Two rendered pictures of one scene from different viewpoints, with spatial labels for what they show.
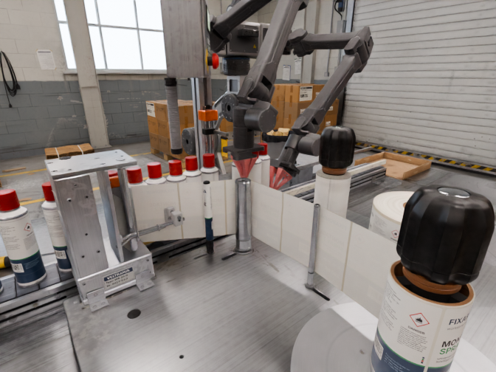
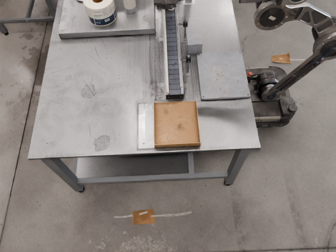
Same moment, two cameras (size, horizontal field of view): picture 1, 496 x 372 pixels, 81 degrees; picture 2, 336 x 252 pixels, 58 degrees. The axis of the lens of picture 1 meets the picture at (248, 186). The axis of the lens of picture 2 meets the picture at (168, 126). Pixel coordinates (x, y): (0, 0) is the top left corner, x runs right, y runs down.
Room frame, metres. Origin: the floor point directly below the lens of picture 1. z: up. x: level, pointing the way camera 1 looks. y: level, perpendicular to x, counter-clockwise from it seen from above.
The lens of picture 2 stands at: (1.97, -1.44, 2.40)
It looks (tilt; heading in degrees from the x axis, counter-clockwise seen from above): 62 degrees down; 130
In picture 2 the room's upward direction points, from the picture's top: 4 degrees counter-clockwise
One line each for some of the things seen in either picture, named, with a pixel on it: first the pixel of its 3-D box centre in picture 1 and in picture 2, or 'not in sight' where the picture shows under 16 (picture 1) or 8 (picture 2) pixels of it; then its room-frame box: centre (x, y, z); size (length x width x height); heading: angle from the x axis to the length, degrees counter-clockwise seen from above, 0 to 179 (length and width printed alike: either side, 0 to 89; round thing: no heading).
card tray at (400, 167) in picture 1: (392, 164); (176, 121); (1.47, -0.76, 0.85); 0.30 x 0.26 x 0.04; 128
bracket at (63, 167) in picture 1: (91, 162); not in sight; (0.52, 0.29, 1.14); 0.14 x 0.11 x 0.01; 128
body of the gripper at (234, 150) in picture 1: (243, 139); not in sight; (0.79, 0.01, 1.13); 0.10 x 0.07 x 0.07; 128
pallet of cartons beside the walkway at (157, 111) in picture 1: (186, 130); not in sight; (4.75, 1.01, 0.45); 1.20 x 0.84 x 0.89; 40
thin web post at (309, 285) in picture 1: (313, 247); not in sight; (0.49, -0.13, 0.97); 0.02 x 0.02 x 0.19
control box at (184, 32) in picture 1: (189, 39); not in sight; (0.86, 0.16, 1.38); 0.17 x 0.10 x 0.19; 3
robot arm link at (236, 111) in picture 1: (244, 117); not in sight; (0.78, 0.01, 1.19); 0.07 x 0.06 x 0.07; 38
